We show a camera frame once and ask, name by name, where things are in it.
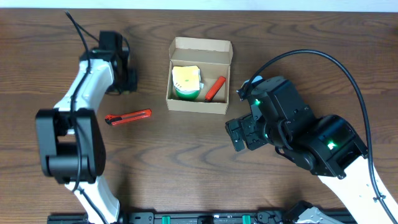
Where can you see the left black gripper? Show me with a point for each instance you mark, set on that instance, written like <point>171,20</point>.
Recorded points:
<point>132,82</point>

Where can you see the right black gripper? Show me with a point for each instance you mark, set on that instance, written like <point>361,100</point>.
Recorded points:
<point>247,124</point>

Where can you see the green tape roll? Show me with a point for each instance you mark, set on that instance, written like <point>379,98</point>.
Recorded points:
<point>189,95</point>

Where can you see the yellow sticky note pad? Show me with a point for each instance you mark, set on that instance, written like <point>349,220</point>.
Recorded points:
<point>187,78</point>

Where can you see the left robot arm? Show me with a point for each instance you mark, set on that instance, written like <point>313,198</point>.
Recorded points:
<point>71,146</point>

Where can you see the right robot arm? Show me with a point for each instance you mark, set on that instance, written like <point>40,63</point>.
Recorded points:
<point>328,147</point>

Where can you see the white tape roll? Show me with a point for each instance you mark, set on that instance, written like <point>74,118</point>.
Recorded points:
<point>253,80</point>

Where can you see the red utility knife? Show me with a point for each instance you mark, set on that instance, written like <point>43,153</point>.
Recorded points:
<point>113,119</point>

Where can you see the open cardboard box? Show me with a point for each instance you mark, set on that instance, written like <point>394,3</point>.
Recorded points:
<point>213,57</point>

